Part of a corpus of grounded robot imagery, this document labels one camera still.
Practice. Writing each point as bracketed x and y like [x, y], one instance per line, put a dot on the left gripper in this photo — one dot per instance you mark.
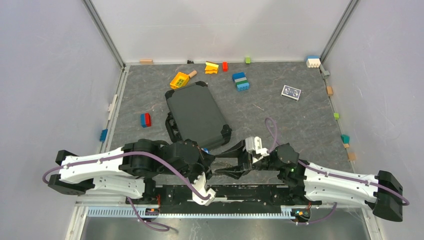
[206, 161]

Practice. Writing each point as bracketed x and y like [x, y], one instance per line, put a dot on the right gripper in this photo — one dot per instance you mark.
[245, 161]

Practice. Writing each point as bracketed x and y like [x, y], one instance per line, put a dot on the metal disc keyring with rings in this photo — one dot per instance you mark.
[225, 162]

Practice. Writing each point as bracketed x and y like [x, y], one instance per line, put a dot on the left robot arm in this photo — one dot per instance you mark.
[116, 171]

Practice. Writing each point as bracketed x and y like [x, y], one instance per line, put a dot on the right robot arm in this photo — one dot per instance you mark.
[309, 183]

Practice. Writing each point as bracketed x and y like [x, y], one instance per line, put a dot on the dark grey hard case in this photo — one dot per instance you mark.
[195, 115]

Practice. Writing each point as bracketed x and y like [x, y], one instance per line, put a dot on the red blue brick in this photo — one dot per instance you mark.
[145, 120]

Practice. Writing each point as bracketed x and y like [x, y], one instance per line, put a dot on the blue green stacked bricks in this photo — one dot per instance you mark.
[240, 81]

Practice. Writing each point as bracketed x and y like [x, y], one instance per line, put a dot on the yellow toy window block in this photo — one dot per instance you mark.
[180, 80]

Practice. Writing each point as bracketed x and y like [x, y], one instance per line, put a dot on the wooden peg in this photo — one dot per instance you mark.
[192, 74]

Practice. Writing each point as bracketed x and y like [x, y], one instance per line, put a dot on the blue playing card box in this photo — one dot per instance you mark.
[291, 92]

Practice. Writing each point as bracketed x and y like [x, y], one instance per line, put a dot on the yellow orange wedge blocks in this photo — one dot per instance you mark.
[211, 67]

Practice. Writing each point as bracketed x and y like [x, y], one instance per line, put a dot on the red small block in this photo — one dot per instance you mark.
[225, 66]

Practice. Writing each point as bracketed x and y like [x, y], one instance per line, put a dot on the green small cube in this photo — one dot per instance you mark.
[247, 60]

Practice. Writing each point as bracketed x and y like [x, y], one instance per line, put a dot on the lime green block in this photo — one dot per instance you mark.
[336, 116]

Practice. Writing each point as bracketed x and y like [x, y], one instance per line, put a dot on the teal block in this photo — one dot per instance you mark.
[345, 138]

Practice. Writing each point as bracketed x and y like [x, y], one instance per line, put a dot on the tan wooden block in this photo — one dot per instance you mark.
[146, 61]

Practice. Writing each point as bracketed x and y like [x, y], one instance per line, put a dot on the orange wooden block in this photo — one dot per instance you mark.
[329, 91]

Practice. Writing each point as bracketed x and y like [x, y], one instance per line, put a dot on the white blue brick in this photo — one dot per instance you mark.
[313, 61]

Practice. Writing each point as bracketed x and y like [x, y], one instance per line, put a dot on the grey brick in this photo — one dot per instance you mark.
[324, 73]

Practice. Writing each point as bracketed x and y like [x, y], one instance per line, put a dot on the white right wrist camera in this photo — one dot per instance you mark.
[253, 145]

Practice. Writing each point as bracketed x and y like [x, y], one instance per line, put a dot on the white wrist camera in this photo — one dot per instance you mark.
[200, 184]
[253, 145]

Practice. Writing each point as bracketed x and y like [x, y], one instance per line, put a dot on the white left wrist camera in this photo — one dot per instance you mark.
[200, 184]

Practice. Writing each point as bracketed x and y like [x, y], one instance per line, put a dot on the blue block at left wall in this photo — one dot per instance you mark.
[103, 135]

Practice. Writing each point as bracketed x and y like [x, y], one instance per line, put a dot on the tan block at right wall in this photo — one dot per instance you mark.
[351, 156]

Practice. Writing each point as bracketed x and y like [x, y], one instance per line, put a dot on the white cable duct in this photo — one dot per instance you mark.
[128, 212]

